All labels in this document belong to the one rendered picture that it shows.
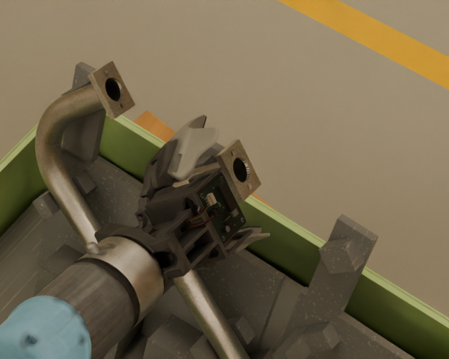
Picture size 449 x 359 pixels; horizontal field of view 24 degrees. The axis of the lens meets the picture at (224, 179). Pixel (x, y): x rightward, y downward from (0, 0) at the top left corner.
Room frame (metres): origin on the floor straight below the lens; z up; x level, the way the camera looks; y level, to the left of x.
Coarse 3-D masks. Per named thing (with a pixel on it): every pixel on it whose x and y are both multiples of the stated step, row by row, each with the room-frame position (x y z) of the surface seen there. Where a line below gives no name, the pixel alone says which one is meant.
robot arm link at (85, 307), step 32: (64, 288) 0.35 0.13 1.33; (96, 288) 0.36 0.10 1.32; (128, 288) 0.37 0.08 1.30; (32, 320) 0.32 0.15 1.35; (64, 320) 0.32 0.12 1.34; (96, 320) 0.33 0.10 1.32; (128, 320) 0.34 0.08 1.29; (0, 352) 0.30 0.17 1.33; (32, 352) 0.29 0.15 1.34; (64, 352) 0.30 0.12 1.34; (96, 352) 0.31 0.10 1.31
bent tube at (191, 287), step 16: (240, 144) 0.59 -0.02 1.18; (224, 160) 0.56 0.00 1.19; (240, 160) 0.57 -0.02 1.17; (224, 176) 0.55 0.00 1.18; (240, 176) 0.56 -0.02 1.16; (256, 176) 0.56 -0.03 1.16; (240, 192) 0.54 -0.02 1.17; (192, 272) 0.51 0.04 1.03; (192, 288) 0.50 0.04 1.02; (192, 304) 0.49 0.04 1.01; (208, 304) 0.49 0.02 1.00; (208, 320) 0.47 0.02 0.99; (224, 320) 0.48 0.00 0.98; (208, 336) 0.46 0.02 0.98; (224, 336) 0.46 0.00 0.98; (224, 352) 0.44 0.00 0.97; (240, 352) 0.44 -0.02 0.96
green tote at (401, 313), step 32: (32, 128) 0.76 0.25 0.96; (128, 128) 0.76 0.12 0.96; (32, 160) 0.73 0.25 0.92; (128, 160) 0.76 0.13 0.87; (0, 192) 0.68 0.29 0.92; (32, 192) 0.72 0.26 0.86; (0, 224) 0.67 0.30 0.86; (256, 224) 0.64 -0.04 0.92; (288, 224) 0.61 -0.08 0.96; (288, 256) 0.61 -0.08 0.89; (320, 256) 0.58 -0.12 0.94; (384, 288) 0.53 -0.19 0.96; (384, 320) 0.52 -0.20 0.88; (416, 320) 0.50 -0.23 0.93; (448, 320) 0.49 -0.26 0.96; (416, 352) 0.49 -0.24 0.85; (448, 352) 0.47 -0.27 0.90
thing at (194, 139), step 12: (192, 120) 0.59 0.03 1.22; (204, 120) 0.60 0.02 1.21; (180, 132) 0.57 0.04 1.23; (192, 132) 0.57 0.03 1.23; (204, 132) 0.56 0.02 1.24; (216, 132) 0.55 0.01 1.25; (180, 144) 0.56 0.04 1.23; (192, 144) 0.55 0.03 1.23; (204, 144) 0.55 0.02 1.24; (180, 156) 0.54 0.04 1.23; (192, 156) 0.54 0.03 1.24; (180, 168) 0.53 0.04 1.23; (192, 168) 0.52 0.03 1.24; (180, 180) 0.51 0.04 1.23
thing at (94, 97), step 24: (96, 72) 0.67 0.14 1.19; (72, 96) 0.67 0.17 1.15; (96, 96) 0.66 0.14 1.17; (120, 96) 0.66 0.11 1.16; (48, 120) 0.66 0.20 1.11; (72, 120) 0.66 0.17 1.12; (48, 144) 0.65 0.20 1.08; (48, 168) 0.64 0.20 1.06; (72, 192) 0.62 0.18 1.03; (72, 216) 0.59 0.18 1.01; (96, 240) 0.57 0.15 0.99
